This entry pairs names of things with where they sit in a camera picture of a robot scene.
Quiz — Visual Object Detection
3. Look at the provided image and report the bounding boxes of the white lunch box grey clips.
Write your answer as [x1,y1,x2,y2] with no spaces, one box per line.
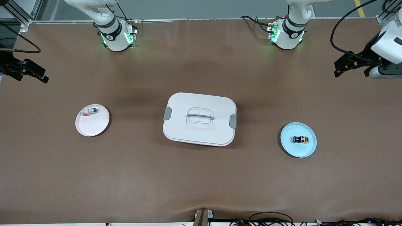
[163,92,237,147]

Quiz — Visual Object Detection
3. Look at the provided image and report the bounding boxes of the black cable bundle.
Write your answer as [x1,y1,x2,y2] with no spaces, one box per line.
[314,218,402,226]
[229,212,296,226]

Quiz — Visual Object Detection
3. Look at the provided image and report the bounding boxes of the black left arm wrist cable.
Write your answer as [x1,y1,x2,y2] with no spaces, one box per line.
[330,0,379,62]

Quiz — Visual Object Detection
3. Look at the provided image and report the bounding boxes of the black base power cable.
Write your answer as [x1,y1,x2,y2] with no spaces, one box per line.
[241,15,285,34]

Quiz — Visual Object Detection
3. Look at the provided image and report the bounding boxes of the pink round plate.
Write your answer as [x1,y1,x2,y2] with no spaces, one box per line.
[75,104,110,137]

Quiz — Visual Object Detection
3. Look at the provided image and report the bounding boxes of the light blue round plate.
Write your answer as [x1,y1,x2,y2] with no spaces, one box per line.
[280,122,317,158]

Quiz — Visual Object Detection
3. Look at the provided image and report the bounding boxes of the aluminium frame post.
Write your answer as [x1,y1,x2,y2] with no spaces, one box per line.
[0,0,43,32]
[376,0,402,25]

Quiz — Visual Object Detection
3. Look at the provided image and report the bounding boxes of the brown camera mount post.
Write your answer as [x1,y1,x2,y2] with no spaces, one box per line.
[192,208,215,226]

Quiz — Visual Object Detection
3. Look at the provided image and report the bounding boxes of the brown table mat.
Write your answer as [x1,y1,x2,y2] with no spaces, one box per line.
[0,18,402,224]

